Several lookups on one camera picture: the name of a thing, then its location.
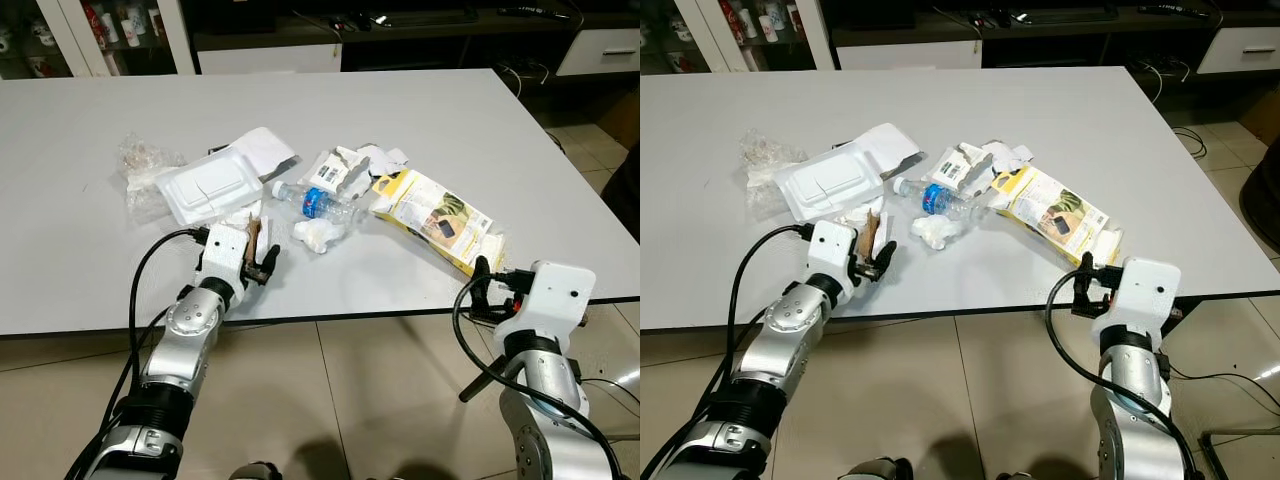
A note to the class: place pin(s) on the yellow white snack bag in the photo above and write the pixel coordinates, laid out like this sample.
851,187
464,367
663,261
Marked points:
435,215
1060,212

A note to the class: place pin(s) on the black keyboard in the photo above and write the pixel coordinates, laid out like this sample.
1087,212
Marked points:
420,17
1060,15

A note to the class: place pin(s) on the brown stick-shaped trash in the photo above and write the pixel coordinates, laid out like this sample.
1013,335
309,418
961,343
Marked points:
872,235
255,238

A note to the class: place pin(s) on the white glass door cabinet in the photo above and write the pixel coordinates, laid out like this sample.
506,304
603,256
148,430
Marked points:
710,30
70,30

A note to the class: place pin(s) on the torn white printed carton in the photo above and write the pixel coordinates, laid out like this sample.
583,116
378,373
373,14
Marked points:
955,167
330,172

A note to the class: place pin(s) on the white foam clamshell container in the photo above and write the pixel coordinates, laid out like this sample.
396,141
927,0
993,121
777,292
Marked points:
210,188
830,183

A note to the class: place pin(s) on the robot leg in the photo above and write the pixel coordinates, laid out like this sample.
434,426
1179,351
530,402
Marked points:
256,472
880,470
1015,476

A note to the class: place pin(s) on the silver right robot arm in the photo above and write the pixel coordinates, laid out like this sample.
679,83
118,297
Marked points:
545,400
1135,400

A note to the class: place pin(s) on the clear plastic water bottle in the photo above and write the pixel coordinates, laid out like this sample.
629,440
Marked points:
940,198
318,203

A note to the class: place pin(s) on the robot left leg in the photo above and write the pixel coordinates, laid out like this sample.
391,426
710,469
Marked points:
256,472
880,470

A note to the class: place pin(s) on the brown cardboard box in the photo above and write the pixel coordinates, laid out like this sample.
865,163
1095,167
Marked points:
622,120
1262,118

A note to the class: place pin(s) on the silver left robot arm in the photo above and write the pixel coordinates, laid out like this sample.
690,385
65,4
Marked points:
790,335
190,335

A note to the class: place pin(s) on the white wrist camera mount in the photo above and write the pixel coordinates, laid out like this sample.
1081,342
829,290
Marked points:
555,295
1145,290
830,250
222,250

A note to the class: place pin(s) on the wide white drawer front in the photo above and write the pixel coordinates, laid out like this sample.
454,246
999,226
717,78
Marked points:
270,58
910,54

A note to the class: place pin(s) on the clear crumpled plastic bag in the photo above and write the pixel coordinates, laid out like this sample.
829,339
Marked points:
760,160
140,165

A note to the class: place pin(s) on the white crumpled tissue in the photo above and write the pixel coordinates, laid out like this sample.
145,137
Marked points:
937,231
318,235

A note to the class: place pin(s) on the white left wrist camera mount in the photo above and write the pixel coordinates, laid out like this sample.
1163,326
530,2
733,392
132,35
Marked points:
830,250
222,250

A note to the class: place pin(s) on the white crumpled paper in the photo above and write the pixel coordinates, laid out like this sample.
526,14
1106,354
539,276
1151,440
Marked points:
385,160
1008,155

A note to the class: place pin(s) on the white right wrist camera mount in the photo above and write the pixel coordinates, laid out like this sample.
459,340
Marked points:
1145,290
555,295

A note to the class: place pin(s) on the red drink can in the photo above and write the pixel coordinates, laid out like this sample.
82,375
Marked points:
95,20
733,20

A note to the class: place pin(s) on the robot right leg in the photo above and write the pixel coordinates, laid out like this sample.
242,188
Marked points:
1015,476

